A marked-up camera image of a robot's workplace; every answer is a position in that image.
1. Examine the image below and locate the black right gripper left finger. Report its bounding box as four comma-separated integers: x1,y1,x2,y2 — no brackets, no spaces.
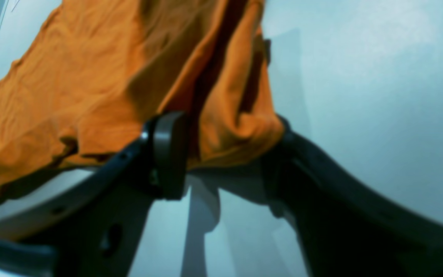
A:
0,112,188,277

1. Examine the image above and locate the orange t-shirt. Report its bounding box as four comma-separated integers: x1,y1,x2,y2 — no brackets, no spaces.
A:
0,0,284,194

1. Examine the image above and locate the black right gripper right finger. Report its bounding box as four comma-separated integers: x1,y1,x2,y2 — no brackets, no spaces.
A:
262,117,443,277

